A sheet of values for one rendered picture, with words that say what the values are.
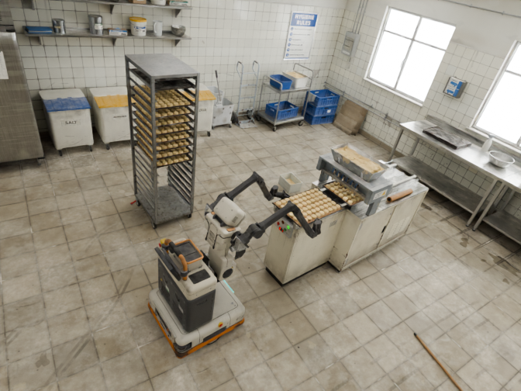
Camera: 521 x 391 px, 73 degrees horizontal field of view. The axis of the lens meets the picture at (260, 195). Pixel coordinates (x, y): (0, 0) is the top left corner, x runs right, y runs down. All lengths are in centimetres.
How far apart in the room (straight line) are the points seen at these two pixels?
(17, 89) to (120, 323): 303
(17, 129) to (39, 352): 286
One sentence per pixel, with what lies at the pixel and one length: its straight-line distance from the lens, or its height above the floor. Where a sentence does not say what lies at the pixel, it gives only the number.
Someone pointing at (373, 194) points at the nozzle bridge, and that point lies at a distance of 349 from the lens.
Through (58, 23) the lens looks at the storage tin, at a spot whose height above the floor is 168.
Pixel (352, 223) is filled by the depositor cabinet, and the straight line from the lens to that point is 372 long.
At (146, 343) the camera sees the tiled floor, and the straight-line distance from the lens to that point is 340.
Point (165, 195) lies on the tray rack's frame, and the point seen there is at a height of 15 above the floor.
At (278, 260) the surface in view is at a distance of 365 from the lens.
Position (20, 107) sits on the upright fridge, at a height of 88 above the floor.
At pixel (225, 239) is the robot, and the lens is 269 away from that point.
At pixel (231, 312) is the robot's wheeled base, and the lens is 322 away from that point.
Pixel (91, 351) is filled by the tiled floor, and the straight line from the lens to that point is 343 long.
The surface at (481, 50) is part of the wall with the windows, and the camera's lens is 647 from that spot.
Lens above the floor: 287
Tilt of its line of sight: 35 degrees down
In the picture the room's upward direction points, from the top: 10 degrees clockwise
